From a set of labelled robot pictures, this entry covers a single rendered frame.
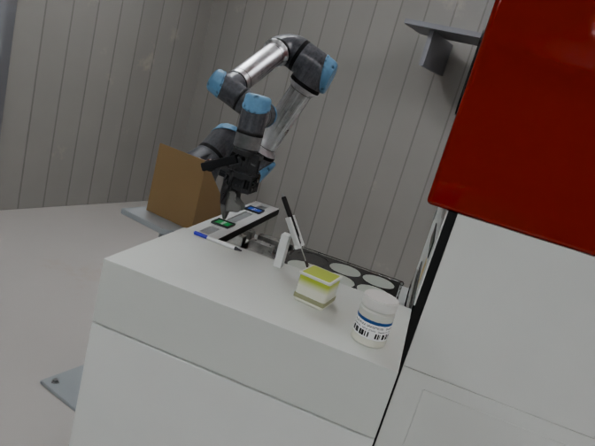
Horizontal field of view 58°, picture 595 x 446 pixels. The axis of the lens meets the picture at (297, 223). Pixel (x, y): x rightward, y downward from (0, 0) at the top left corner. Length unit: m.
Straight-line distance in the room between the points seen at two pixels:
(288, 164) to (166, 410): 3.51
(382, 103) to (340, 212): 0.92
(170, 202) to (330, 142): 2.55
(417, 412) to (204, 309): 0.63
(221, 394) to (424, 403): 0.54
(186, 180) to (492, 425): 1.21
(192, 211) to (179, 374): 0.85
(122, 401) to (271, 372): 0.36
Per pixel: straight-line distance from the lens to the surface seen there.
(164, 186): 1.96
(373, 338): 1.05
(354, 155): 4.24
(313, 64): 1.86
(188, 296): 1.08
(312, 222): 4.43
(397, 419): 1.45
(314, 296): 1.13
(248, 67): 1.68
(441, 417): 1.44
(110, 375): 1.25
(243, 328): 1.05
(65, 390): 2.40
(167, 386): 1.18
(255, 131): 1.47
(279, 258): 1.31
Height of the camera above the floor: 1.41
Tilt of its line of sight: 14 degrees down
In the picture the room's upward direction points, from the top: 16 degrees clockwise
